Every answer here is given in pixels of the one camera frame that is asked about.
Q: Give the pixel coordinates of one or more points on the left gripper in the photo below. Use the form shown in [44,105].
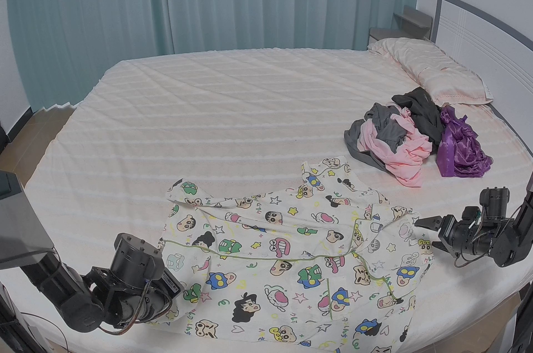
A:
[164,297]

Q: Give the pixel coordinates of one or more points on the dark grey garment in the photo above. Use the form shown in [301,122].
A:
[422,110]

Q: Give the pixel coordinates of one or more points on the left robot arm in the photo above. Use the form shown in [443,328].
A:
[62,284]

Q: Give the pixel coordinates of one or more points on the purple garment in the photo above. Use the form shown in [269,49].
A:
[462,151]

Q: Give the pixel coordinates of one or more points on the pink garment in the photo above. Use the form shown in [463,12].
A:
[406,164]

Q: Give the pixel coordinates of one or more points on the grey bedside table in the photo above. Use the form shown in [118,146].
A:
[410,16]

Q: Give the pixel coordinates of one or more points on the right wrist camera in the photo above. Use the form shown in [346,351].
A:
[469,214]

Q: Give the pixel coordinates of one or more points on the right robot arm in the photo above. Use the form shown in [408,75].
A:
[512,247]

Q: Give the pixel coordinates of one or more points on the bed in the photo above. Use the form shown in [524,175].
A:
[208,114]

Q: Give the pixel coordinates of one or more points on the white printed pyjama top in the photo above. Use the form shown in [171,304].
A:
[291,272]

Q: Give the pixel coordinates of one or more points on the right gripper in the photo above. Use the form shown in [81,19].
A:
[458,237]

